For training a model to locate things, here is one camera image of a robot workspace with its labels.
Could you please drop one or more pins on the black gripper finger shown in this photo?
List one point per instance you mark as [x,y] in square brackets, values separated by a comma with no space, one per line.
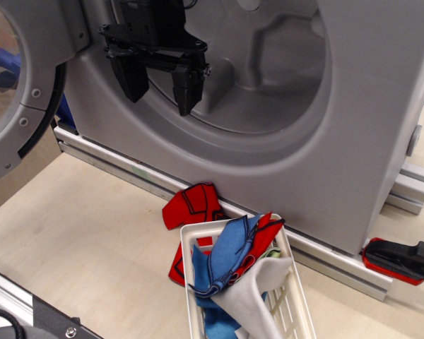
[188,84]
[131,75]

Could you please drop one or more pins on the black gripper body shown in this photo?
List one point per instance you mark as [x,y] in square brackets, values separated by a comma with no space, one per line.
[155,26]

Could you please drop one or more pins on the blue cloth with dark trim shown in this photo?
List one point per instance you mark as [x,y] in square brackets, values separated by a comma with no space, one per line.
[213,271]

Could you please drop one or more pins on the red cloth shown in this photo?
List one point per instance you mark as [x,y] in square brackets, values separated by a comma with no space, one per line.
[267,228]

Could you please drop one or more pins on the white grey cloth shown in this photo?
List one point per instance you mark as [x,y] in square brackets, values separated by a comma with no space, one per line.
[243,300]

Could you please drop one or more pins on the grey round machine door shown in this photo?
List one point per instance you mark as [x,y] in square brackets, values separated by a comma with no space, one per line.
[46,34]

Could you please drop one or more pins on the grey toy washing machine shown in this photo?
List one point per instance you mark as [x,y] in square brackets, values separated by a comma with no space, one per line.
[308,109]

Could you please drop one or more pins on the white plastic laundry basket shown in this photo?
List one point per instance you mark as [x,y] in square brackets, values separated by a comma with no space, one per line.
[286,304]

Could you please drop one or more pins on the red shirt on table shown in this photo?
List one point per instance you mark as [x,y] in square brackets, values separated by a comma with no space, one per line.
[195,204]

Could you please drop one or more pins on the blue object behind door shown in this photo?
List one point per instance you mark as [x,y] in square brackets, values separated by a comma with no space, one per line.
[9,80]

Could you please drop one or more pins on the light green cloth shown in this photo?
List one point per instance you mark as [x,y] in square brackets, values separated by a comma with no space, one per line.
[273,252]

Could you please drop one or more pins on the plain blue cloth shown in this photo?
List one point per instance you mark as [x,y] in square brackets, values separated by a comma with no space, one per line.
[219,324]

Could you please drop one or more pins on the aluminium side profile block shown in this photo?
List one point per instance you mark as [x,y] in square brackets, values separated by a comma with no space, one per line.
[407,192]

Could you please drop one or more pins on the red black clamp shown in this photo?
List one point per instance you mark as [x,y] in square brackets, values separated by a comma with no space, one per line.
[399,261]

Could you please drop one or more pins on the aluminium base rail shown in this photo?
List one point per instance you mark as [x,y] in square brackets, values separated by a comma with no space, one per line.
[344,268]

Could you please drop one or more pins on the aluminium frame with black bracket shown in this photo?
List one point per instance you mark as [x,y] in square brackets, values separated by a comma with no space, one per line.
[24,315]

